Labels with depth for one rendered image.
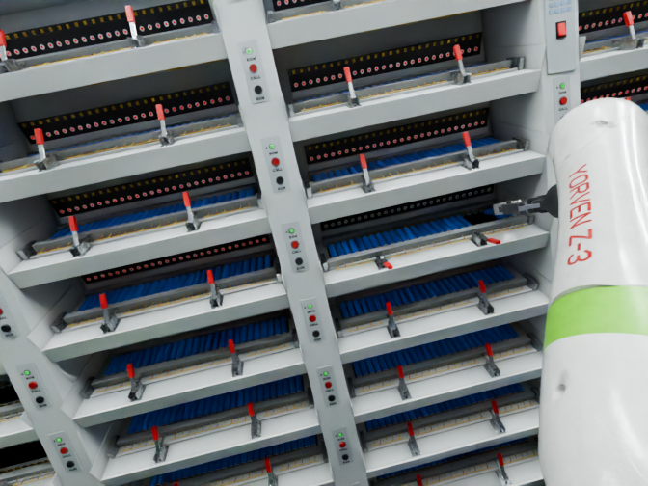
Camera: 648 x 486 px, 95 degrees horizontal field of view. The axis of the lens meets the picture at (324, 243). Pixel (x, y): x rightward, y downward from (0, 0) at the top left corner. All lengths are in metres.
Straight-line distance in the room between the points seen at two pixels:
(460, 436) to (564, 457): 0.88
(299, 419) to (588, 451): 0.79
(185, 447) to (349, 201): 0.82
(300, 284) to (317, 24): 0.59
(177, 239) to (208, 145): 0.23
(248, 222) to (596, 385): 0.63
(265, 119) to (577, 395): 0.67
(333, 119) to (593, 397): 0.64
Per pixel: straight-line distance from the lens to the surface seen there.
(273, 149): 0.71
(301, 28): 0.79
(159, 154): 0.78
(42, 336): 1.02
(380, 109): 0.76
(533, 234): 0.95
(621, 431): 0.28
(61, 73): 0.89
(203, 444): 1.06
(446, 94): 0.82
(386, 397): 0.98
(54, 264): 0.92
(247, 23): 0.79
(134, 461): 1.15
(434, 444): 1.14
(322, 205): 0.72
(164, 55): 0.81
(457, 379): 1.03
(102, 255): 0.86
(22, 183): 0.93
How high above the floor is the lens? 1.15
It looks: 12 degrees down
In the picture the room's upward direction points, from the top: 12 degrees counter-clockwise
